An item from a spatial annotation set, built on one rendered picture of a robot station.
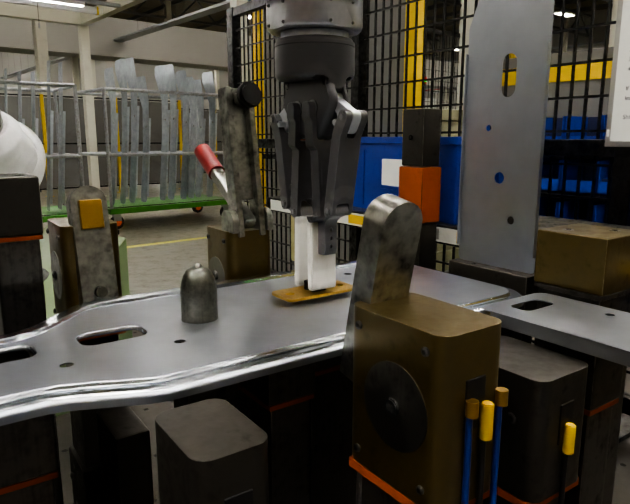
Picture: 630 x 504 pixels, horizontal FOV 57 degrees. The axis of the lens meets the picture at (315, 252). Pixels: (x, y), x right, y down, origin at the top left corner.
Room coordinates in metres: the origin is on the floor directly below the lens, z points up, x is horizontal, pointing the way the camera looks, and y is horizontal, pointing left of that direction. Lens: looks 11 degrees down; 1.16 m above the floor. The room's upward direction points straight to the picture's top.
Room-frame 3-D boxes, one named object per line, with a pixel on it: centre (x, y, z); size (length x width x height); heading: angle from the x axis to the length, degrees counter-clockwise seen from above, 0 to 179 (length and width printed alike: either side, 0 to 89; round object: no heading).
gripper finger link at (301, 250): (0.58, 0.01, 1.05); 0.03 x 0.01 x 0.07; 125
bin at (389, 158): (1.03, -0.21, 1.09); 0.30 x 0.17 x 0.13; 29
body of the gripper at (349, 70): (0.57, 0.00, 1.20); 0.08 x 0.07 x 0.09; 35
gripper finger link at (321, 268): (0.56, -0.01, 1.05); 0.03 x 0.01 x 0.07; 125
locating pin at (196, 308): (0.50, 0.10, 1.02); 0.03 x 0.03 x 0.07
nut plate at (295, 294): (0.57, 0.00, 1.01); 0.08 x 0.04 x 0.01; 125
